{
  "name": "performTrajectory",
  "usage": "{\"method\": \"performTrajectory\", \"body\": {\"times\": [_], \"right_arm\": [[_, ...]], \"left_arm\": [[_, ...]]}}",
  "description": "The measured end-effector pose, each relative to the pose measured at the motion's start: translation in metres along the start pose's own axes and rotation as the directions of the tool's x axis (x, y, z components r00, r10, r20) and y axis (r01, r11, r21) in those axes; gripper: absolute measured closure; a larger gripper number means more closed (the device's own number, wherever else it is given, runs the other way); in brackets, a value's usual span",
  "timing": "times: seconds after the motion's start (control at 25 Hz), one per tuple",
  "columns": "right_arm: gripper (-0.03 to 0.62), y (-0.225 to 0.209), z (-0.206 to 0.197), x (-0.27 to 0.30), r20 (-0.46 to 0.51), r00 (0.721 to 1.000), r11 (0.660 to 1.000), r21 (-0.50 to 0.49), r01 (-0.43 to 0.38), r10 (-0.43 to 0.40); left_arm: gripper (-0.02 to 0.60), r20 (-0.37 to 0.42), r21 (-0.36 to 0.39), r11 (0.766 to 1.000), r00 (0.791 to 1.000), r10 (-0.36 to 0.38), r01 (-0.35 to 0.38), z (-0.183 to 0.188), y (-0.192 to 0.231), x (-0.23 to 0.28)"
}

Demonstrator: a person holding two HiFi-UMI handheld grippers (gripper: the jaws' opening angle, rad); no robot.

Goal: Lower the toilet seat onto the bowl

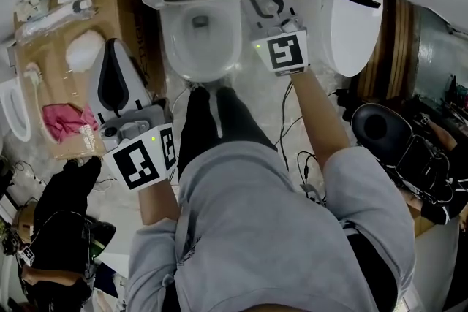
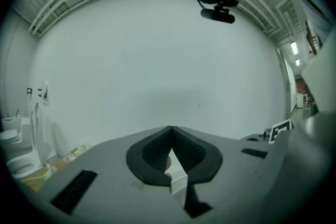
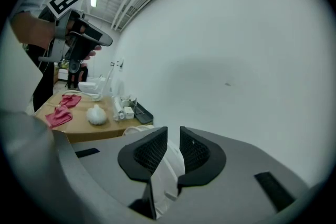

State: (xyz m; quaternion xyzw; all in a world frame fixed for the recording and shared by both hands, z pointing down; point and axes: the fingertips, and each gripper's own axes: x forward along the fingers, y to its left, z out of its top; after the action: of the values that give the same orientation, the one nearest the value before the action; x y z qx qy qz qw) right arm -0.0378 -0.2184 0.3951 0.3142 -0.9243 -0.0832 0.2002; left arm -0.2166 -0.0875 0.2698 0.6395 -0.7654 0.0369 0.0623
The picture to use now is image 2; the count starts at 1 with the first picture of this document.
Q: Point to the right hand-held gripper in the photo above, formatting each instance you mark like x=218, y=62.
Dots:
x=282, y=129

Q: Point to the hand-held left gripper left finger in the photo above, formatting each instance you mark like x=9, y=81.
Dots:
x=110, y=178

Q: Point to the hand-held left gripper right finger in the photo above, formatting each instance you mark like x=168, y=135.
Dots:
x=236, y=170

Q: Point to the white spare toilet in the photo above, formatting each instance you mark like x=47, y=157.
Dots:
x=10, y=136
x=21, y=165

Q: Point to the person's left hand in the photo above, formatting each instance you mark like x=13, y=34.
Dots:
x=169, y=164

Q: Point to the clear plastic bag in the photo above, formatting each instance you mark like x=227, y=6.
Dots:
x=74, y=154

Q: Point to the large cardboard box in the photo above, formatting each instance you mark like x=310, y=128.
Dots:
x=60, y=162

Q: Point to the ceiling light panel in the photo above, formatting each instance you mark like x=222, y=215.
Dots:
x=294, y=48
x=297, y=62

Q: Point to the black wall hook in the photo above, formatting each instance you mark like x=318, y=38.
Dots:
x=29, y=91
x=40, y=93

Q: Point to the black head-mounted camera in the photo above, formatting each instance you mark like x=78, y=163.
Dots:
x=218, y=15

